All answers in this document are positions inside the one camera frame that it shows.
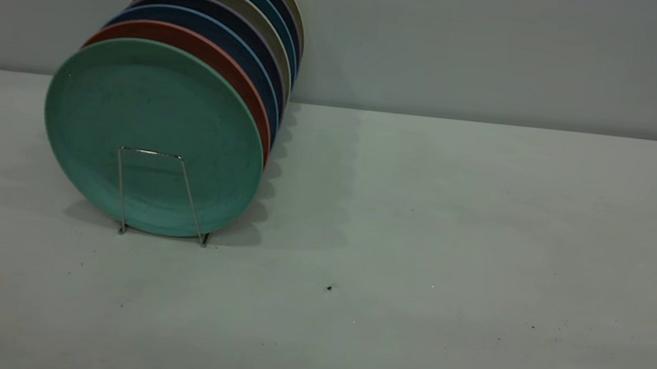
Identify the green plate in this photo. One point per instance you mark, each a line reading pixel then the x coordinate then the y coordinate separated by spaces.
pixel 154 111

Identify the pink plate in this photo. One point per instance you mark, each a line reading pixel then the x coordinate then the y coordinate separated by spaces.
pixel 183 33

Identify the blue plate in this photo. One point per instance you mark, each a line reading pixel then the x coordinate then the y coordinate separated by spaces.
pixel 198 18

